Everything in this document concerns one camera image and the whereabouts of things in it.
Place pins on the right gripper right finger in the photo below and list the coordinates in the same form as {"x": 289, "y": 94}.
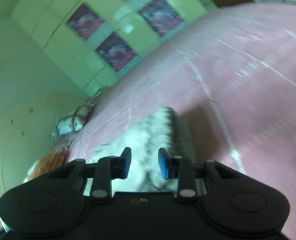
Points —
{"x": 182, "y": 170}

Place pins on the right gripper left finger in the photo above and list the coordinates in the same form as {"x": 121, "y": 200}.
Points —
{"x": 106, "y": 170}

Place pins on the grey green pants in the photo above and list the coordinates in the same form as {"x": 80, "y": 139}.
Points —
{"x": 162, "y": 129}

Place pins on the white floral pillow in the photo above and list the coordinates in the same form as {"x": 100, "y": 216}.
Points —
{"x": 74, "y": 121}

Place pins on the orange patterned pillow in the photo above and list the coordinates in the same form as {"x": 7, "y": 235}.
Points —
{"x": 50, "y": 162}

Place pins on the white pillow under orange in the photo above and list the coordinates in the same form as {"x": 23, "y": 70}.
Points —
{"x": 30, "y": 172}

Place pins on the cream wooden headboard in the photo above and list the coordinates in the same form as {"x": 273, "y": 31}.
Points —
{"x": 26, "y": 134}

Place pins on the pink checked bedsheet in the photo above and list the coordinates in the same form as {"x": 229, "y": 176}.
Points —
{"x": 232, "y": 76}

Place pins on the lower left poster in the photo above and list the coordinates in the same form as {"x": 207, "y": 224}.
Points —
{"x": 116, "y": 52}

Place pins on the cream wardrobe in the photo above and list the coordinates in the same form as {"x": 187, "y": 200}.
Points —
{"x": 44, "y": 21}

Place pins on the upper left poster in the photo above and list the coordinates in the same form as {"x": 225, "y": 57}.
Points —
{"x": 84, "y": 21}

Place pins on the lower right poster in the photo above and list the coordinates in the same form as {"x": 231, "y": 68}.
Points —
{"x": 161, "y": 17}

